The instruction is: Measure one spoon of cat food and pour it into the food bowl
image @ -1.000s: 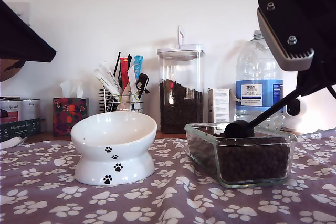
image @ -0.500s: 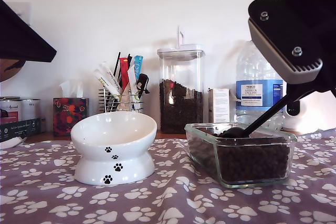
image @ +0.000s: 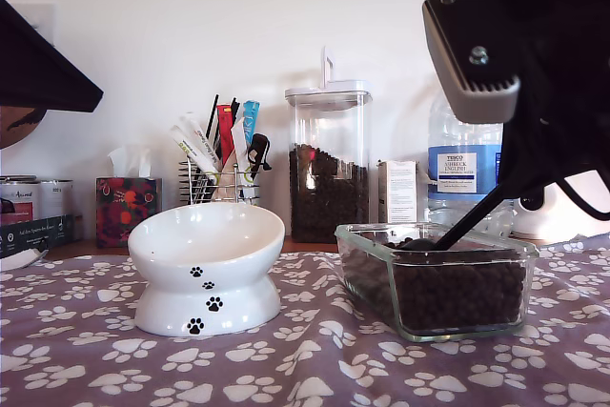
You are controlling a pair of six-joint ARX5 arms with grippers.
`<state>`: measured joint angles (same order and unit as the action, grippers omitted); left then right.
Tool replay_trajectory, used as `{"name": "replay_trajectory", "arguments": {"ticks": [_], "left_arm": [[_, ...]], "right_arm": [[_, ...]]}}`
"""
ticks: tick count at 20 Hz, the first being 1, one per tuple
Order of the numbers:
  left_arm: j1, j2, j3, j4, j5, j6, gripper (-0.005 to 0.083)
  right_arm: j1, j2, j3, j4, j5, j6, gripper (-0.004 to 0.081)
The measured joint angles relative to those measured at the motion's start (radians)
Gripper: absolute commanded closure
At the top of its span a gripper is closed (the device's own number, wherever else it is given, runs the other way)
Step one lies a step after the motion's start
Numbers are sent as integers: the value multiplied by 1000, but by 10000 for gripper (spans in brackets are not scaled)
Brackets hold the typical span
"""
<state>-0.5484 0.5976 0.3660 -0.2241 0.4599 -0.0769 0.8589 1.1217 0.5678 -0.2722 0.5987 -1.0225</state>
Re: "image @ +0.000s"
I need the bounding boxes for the chrome wire rack holder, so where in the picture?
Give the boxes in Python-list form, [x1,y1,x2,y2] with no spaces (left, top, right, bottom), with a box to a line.
[177,158,261,207]

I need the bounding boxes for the small white round camera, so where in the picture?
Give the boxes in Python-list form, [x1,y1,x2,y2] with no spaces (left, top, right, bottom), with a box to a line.
[513,185,571,240]

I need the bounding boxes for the floral tissue box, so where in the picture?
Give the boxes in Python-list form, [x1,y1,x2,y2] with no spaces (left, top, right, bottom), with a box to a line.
[95,176,163,250]

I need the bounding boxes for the silver tin white label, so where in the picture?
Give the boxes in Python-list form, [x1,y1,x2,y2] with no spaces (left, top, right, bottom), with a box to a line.
[39,178,75,218]

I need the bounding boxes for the grey paw print table mat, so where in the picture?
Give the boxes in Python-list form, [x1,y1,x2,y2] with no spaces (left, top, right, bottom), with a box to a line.
[0,233,610,407]

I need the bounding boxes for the white tissue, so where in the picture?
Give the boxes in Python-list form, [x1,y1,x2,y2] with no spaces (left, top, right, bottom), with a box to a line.
[107,143,153,178]

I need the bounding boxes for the white sachet green print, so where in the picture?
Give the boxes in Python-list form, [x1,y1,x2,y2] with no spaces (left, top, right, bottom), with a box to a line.
[171,124,222,174]
[178,111,214,151]

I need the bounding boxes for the red sachet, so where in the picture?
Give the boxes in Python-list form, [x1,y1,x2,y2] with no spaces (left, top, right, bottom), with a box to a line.
[215,103,234,160]

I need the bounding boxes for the tall clear kibble storage jar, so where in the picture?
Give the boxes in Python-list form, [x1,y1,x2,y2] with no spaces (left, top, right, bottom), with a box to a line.
[283,46,374,244]

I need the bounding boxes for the small white dish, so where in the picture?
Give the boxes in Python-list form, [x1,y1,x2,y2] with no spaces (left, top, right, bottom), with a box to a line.
[0,248,49,271]

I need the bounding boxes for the white paw print cat bowl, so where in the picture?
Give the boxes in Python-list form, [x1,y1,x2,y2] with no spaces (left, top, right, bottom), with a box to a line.
[127,202,286,337]

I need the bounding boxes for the white printed carton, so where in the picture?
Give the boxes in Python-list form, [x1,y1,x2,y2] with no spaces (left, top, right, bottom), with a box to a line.
[376,158,420,226]

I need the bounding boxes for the large blue label water bottle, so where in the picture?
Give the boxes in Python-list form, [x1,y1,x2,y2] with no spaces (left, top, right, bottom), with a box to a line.
[426,92,516,237]

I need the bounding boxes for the round brown wooden board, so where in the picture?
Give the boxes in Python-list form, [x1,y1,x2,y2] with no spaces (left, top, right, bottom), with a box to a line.
[0,105,49,150]

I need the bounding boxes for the plain white sachet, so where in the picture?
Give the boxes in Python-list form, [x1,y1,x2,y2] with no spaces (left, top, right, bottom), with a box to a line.
[230,115,251,174]

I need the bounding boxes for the black clip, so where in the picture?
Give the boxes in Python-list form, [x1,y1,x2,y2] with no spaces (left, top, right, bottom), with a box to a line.
[245,132,274,174]

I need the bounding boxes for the black looping cable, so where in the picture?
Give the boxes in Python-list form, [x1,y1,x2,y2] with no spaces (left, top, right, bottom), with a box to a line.
[556,172,610,221]

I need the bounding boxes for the rectangular glass food container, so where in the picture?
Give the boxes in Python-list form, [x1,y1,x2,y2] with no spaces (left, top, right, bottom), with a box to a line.
[333,223,540,343]

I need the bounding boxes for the thin black stick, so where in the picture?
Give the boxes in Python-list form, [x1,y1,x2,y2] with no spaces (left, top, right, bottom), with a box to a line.
[204,93,220,141]

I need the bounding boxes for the blue sachet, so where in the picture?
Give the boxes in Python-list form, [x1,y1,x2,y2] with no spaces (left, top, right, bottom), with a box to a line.
[242,99,262,146]

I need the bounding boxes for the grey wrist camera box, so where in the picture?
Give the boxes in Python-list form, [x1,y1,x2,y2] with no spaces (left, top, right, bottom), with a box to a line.
[421,0,523,125]

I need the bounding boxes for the silver tin red label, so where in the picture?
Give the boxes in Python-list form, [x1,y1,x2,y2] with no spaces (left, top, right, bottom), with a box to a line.
[0,175,39,227]

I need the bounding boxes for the brown cat food kibble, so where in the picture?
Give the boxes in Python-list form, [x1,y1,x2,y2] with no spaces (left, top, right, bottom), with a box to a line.
[340,234,528,332]
[288,142,371,242]

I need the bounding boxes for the black plastic measuring spoon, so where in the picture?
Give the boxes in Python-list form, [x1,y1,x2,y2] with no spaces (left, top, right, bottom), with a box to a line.
[395,185,507,253]

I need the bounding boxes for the dark cardboard tray box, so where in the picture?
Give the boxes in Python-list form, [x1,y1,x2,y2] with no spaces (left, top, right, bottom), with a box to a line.
[0,214,76,259]

